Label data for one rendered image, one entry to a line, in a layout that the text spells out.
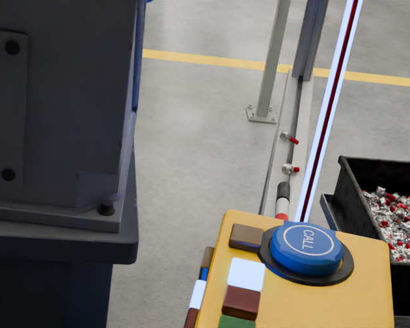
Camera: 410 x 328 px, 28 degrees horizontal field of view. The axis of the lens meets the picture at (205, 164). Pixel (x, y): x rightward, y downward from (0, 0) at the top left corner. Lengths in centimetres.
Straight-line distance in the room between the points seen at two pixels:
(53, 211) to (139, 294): 155
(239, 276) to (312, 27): 83
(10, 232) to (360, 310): 25
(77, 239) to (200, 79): 277
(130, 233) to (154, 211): 185
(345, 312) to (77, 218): 22
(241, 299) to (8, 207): 22
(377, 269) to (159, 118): 252
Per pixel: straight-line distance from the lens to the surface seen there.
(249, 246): 45
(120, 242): 57
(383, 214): 98
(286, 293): 43
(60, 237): 57
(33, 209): 58
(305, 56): 124
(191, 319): 43
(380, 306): 44
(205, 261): 47
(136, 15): 52
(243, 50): 368
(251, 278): 43
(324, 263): 44
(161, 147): 277
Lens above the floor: 133
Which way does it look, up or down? 29 degrees down
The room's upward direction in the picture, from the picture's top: 10 degrees clockwise
